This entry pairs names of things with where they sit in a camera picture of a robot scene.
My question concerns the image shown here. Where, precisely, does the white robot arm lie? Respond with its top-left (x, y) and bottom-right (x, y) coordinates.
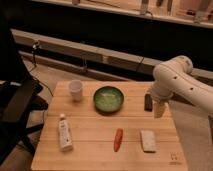
top-left (149, 55), bottom-right (213, 118)

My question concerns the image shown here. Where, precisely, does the wooden table board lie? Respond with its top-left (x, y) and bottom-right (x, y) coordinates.
top-left (31, 81), bottom-right (188, 171)

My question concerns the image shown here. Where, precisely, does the black office chair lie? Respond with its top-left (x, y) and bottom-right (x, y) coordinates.
top-left (0, 8), bottom-right (48, 166)

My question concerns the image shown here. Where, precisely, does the orange carrot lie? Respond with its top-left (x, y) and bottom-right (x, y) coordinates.
top-left (114, 128), bottom-right (123, 152)

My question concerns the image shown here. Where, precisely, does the white tube bottle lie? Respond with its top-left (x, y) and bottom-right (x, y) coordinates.
top-left (58, 114), bottom-right (73, 151)

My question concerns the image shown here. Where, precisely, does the beige sponge block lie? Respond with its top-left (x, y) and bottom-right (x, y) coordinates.
top-left (140, 130), bottom-right (156, 153)

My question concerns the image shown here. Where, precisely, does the green ceramic bowl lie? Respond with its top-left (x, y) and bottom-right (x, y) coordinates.
top-left (93, 86), bottom-right (124, 113)

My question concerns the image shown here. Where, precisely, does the white paper cup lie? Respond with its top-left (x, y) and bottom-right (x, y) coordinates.
top-left (68, 80), bottom-right (83, 101)

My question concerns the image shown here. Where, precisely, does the beige rod end effector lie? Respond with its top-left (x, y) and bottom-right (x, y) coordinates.
top-left (154, 102), bottom-right (166, 118)

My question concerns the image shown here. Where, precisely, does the black cable on floor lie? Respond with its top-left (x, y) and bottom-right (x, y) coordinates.
top-left (20, 40), bottom-right (54, 98)

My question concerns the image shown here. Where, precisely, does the black rectangular block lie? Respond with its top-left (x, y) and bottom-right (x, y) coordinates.
top-left (144, 94), bottom-right (153, 111)

